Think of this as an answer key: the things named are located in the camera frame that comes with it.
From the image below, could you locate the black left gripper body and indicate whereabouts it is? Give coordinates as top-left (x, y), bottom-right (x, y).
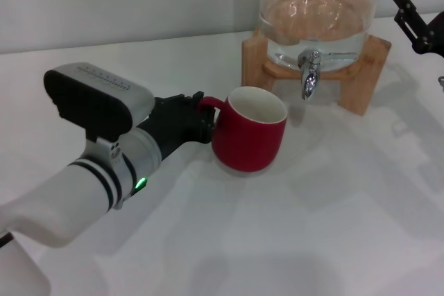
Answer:
top-left (135, 94), bottom-right (211, 159)

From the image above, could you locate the chrome faucet tap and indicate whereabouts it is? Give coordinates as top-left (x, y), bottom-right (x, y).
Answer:
top-left (298, 50), bottom-right (359, 101)

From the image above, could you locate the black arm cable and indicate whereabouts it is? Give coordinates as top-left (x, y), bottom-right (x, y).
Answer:
top-left (0, 232), bottom-right (15, 251)

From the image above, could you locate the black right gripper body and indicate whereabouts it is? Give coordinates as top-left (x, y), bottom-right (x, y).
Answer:
top-left (414, 11), bottom-right (444, 56)

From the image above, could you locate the glass water dispenser jar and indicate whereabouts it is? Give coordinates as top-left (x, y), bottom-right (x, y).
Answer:
top-left (258, 0), bottom-right (381, 70)

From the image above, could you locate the red ceramic cup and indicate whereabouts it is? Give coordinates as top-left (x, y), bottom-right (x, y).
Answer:
top-left (198, 86), bottom-right (288, 174)

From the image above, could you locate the wooden dispenser stand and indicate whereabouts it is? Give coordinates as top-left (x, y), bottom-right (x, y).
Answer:
top-left (241, 27), bottom-right (392, 116)

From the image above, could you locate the grey black wrist camera box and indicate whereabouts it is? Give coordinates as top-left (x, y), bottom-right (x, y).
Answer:
top-left (43, 62), bottom-right (155, 143)

